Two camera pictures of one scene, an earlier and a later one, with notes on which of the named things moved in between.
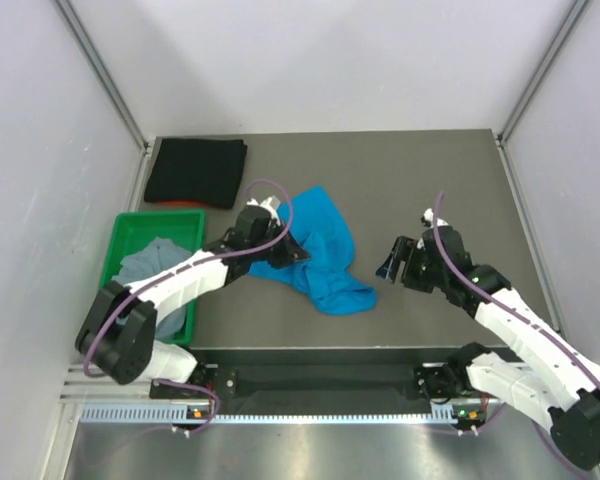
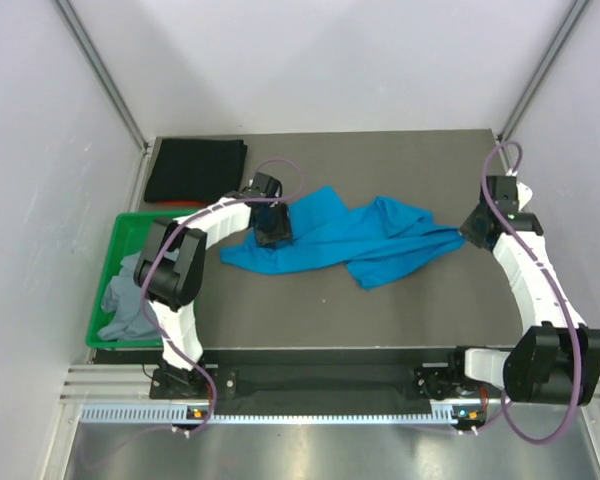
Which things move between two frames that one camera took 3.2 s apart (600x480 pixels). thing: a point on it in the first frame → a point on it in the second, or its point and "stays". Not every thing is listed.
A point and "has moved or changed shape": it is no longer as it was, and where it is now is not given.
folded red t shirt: x=181 y=203 stays
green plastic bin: x=186 y=228 stays
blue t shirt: x=330 y=276 has moved or changed shape
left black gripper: x=291 y=253 → x=280 y=232
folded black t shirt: x=192 y=169 stays
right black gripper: x=404 y=249 → x=468 y=231
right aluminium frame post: x=542 y=70 stays
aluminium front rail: x=79 y=386 stays
